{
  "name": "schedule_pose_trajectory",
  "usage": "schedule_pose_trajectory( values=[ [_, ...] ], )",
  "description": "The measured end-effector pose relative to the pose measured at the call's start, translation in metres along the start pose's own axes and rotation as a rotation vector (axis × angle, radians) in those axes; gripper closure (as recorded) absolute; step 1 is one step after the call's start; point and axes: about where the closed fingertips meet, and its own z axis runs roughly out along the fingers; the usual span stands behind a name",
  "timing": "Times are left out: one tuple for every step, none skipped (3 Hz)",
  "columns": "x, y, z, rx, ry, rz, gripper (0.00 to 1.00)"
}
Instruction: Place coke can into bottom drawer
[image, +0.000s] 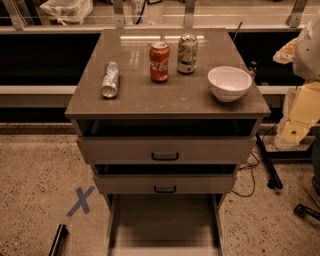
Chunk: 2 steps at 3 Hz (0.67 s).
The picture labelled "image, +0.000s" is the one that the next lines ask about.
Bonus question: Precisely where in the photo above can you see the black cable on floor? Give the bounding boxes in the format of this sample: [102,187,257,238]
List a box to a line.
[231,123,278,198]

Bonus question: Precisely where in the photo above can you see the blue tape cross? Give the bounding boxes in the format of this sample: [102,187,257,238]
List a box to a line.
[67,186,95,217]

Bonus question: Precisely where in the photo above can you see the person's shoe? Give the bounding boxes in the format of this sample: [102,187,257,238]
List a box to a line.
[301,172,320,208]

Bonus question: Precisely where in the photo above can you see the black caster leg right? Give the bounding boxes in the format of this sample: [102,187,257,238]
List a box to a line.
[294,204,320,221]

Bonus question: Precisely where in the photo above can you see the red coke can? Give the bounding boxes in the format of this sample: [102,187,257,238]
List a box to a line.
[149,41,170,83]

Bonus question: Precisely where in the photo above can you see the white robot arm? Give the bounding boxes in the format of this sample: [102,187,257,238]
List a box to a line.
[273,11,320,149]

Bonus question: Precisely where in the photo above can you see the silver can lying down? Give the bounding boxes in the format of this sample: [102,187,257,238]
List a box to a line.
[101,62,119,98]

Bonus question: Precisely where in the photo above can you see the top drawer with handle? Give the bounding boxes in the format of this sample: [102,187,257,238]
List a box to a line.
[77,136,256,164]

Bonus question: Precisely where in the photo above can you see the grey drawer cabinet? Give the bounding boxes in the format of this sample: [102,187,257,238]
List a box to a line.
[64,27,272,256]

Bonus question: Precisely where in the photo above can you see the black bar bottom left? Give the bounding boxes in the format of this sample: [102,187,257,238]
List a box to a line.
[48,224,68,256]

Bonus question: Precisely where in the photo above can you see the metal railing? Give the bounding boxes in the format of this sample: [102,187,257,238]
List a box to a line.
[0,0,320,33]

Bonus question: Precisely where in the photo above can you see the black stand leg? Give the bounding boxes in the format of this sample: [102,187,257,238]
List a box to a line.
[256,134,283,190]

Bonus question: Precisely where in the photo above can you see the middle drawer with handle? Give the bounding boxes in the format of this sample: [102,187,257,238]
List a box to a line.
[94,174,235,194]

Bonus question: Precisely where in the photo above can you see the clear plastic bag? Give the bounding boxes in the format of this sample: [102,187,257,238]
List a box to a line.
[40,0,93,25]

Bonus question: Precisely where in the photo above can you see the green white soda can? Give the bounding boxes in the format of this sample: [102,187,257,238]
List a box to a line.
[177,33,198,74]

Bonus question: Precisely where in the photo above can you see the white bowl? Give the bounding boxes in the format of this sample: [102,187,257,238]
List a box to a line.
[207,66,252,102]

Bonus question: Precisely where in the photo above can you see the open bottom drawer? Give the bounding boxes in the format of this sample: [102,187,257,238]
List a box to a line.
[106,194,224,256]

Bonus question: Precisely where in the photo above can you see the drawer with handle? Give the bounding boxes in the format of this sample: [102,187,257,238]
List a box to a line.
[94,174,235,194]
[77,136,256,164]

